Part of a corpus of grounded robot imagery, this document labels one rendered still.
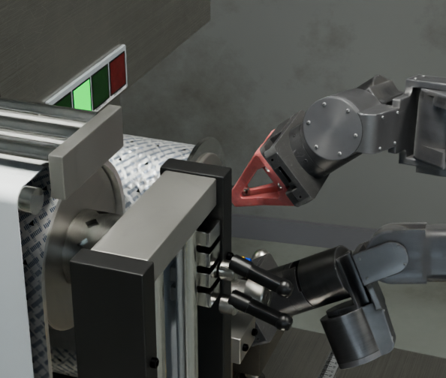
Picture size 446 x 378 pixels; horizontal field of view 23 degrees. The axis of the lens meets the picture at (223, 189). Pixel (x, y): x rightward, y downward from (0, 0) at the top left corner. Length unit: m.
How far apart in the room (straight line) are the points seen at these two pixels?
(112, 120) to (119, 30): 0.86
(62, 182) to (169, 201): 0.08
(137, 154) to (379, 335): 0.32
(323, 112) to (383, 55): 2.35
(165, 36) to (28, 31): 0.47
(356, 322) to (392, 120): 0.29
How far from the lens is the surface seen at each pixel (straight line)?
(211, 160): 1.13
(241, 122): 3.46
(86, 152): 0.81
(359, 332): 1.19
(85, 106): 1.60
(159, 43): 1.85
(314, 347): 1.54
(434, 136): 1.00
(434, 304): 3.34
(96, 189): 0.92
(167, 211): 0.73
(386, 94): 1.03
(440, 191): 3.47
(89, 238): 0.87
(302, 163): 1.06
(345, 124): 0.96
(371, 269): 1.16
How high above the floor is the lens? 1.78
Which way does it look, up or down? 27 degrees down
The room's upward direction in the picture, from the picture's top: straight up
